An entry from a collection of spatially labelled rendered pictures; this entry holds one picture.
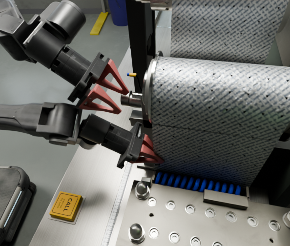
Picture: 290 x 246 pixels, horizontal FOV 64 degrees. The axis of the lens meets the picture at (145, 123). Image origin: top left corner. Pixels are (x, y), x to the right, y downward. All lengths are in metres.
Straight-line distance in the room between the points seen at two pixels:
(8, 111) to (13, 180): 1.23
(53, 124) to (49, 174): 1.48
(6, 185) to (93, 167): 1.03
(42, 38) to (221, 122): 0.35
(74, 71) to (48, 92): 2.22
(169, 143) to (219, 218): 0.20
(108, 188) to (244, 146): 0.43
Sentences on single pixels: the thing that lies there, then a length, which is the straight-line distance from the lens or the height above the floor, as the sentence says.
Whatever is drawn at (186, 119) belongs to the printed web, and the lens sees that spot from 0.44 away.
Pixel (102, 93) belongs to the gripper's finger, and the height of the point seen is 1.28.
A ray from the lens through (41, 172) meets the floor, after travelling 2.01.
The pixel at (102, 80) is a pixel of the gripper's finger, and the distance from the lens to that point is 0.52.
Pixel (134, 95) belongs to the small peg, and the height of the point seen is 1.24.
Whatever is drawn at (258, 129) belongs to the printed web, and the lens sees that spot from 0.46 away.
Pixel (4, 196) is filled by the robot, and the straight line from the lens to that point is 1.72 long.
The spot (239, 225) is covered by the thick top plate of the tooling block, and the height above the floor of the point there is 1.03.
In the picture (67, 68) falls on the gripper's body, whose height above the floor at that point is 1.32.
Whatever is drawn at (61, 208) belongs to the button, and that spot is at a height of 0.92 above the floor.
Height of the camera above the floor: 1.56
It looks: 48 degrees down
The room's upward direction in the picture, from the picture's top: 4 degrees counter-clockwise
